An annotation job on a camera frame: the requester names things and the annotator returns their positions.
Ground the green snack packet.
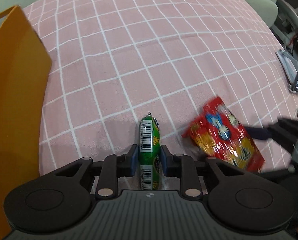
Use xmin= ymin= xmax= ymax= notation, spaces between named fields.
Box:
xmin=139 ymin=112 xmax=160 ymax=191

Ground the red cracker snack bag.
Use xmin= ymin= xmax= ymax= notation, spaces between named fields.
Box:
xmin=182 ymin=96 xmax=265 ymax=172

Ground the pink checkered tablecloth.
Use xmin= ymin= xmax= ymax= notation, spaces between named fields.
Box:
xmin=24 ymin=0 xmax=298 ymax=174

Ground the orange cardboard box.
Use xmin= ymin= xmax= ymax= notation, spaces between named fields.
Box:
xmin=0 ymin=6 xmax=52 ymax=239

